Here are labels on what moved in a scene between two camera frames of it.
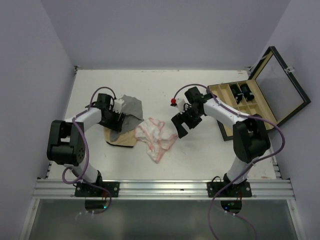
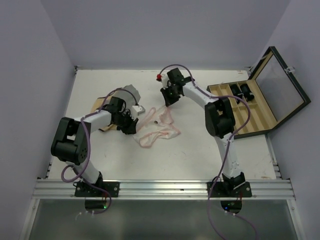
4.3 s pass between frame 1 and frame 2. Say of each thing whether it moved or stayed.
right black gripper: moved
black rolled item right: stayed
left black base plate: stayed
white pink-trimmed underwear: moved
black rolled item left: stayed
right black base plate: stayed
